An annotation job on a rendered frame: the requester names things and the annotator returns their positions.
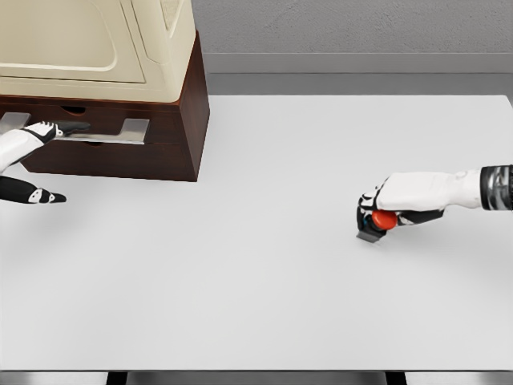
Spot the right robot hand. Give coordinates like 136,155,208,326
356,172,463,233

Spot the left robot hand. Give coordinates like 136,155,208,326
0,120,92,205

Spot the red button switch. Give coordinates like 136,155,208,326
355,209,398,244

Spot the cream and brown wooden cabinet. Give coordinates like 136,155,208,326
0,0,211,184

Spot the brown drawer without handle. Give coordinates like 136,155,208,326
20,140,190,182

